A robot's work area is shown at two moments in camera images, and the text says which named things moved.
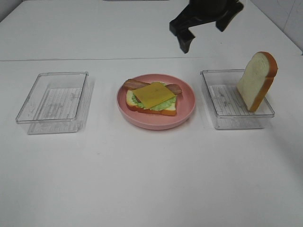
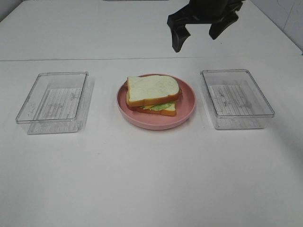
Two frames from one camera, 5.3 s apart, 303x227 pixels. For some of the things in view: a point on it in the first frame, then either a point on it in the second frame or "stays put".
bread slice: x=257 y=79 to x=145 y=89
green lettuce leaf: x=162 y=105 stays put
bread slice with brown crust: x=171 y=109 stays put
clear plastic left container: x=59 y=102 stays put
